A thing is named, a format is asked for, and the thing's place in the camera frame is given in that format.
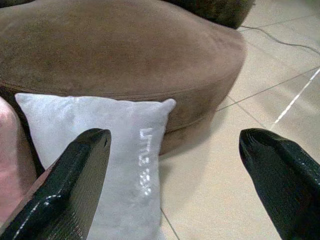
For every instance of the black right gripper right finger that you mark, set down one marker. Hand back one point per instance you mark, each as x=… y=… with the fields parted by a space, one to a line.
x=287 y=190

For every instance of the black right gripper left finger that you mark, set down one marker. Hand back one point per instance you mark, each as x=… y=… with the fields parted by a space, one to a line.
x=62 y=195

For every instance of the grey square pillow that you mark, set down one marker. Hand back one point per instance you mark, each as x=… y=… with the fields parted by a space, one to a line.
x=75 y=112

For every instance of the pink pillow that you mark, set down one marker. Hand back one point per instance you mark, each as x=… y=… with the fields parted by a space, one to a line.
x=12 y=150

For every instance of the brown round sofa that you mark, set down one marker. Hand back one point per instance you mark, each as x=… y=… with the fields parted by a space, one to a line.
x=125 y=50

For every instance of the dark fuzzy furniture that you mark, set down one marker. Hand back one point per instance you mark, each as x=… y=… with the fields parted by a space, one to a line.
x=212 y=12

